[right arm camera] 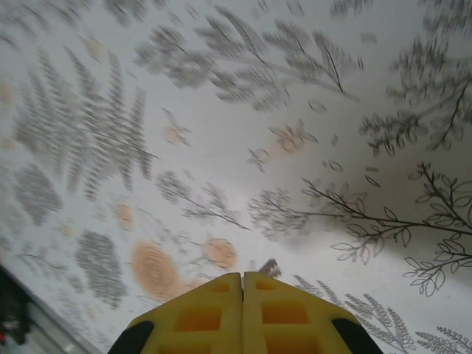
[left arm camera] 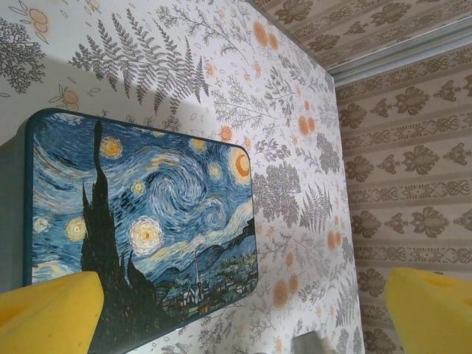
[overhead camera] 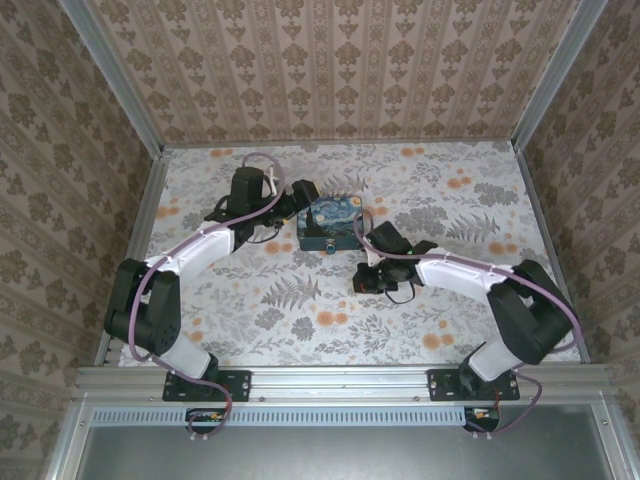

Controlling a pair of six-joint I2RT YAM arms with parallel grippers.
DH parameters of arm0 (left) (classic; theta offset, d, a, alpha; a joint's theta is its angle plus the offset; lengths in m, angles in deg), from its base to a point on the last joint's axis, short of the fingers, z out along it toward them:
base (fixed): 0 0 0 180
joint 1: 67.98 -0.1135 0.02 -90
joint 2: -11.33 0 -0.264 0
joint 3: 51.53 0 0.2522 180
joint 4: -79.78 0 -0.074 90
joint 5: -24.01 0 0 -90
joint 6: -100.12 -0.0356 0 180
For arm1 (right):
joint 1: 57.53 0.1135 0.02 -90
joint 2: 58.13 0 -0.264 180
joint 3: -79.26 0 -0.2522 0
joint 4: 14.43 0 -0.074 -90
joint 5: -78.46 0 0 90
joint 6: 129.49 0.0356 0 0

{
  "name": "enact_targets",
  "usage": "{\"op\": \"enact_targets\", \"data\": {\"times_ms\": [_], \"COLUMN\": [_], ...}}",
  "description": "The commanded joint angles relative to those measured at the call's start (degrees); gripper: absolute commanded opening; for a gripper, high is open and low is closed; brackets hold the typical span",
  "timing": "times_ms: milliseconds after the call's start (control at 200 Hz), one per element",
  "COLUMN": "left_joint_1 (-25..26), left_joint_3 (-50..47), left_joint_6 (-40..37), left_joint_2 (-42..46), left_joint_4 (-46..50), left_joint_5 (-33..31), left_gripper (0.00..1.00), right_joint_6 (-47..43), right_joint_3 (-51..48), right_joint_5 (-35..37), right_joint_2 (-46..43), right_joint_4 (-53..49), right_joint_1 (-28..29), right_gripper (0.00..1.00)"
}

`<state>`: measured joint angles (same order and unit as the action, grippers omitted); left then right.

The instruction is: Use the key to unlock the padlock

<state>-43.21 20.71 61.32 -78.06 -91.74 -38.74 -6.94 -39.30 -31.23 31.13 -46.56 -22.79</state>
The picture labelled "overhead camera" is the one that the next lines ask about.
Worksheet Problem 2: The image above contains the starry night painted tin box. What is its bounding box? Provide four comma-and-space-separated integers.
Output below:
296, 195, 365, 253

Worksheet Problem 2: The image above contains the floral patterned table cover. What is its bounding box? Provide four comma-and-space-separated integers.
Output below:
107, 144, 589, 369

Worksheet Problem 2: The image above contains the grey metal panel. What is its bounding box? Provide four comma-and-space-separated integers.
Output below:
77, 424, 609, 480

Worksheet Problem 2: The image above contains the thin black left gripper cable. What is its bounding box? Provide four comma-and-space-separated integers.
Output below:
243, 218, 282, 247

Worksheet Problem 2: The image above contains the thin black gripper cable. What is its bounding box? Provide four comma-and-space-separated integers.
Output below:
243, 218, 282, 247
383, 279, 420, 306

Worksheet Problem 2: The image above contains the thin black right gripper cable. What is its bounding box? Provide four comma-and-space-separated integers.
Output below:
383, 279, 420, 306

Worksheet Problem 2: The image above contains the aluminium front frame rail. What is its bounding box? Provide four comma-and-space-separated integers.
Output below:
74, 363, 615, 407

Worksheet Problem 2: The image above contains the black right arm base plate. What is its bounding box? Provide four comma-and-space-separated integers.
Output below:
428, 368, 521, 402

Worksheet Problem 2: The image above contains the slotted grey cable duct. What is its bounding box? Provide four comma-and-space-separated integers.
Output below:
92, 405, 501, 427

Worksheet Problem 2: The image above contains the aluminium frame post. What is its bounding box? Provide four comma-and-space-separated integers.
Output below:
512, 0, 601, 147
64, 0, 166, 152

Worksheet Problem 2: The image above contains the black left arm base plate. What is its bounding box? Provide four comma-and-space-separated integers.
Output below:
162, 369, 252, 403

